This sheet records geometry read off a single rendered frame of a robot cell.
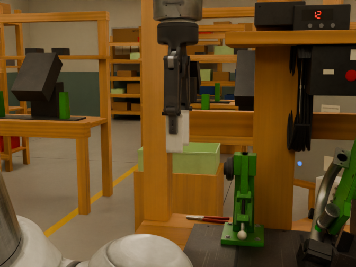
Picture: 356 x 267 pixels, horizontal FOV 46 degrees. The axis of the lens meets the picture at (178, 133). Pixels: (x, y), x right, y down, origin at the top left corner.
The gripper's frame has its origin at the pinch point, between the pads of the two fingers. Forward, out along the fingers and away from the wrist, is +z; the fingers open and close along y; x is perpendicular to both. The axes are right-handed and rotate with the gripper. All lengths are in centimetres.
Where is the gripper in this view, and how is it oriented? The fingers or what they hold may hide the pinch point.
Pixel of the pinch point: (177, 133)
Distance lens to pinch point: 80.0
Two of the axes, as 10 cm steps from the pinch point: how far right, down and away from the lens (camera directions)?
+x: 9.8, 0.3, -1.8
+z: 0.0, 9.9, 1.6
